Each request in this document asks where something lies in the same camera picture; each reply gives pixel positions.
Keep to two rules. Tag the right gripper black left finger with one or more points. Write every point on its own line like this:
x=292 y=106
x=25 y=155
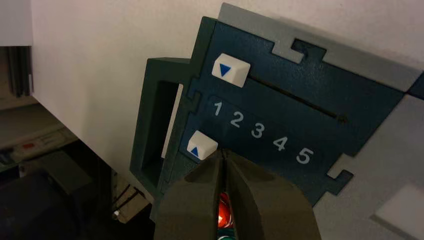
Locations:
x=188 y=208

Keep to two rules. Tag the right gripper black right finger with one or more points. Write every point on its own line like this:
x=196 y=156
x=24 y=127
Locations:
x=271 y=208

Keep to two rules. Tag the white knob up blue triangle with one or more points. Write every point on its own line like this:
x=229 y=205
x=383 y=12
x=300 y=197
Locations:
x=202 y=144

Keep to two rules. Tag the dark blue numbered slider panel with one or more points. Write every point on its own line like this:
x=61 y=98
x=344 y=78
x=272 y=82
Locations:
x=298 y=76

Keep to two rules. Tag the red shiny round object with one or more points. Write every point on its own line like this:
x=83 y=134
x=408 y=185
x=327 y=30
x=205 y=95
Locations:
x=224 y=212

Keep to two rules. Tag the grey panel with white button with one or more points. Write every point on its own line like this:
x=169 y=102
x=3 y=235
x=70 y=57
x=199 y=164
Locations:
x=381 y=149

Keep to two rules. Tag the white square button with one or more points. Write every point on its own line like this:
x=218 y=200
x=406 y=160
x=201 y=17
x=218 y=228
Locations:
x=404 y=212

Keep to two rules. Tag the white knob down blue triangle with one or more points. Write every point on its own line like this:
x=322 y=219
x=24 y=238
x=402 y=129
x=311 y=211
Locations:
x=230 y=70

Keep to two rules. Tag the black box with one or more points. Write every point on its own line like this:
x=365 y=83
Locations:
x=30 y=208

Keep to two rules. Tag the grey device with red label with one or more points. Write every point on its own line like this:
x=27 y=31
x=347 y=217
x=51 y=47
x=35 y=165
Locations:
x=36 y=142

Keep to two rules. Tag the grey interlocking board panel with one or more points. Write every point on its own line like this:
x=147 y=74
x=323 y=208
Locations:
x=348 y=56

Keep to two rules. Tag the dark blue board panel corner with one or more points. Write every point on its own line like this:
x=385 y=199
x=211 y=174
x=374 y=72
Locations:
x=417 y=87

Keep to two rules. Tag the dark grey upright slats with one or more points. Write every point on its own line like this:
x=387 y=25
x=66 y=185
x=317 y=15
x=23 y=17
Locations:
x=20 y=71

